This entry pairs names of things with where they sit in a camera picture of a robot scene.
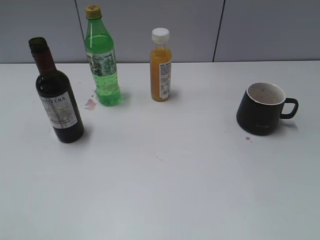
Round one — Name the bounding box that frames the black mug white interior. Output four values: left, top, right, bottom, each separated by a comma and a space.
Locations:
236, 82, 299, 136

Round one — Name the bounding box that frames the dark red wine bottle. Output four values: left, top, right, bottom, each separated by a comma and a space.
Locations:
28, 36, 85, 143

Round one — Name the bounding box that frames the orange juice bottle white cap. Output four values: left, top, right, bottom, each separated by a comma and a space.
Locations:
149, 27, 172, 102

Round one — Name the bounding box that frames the green plastic soda bottle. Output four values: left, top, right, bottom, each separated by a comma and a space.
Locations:
84, 4, 121, 106

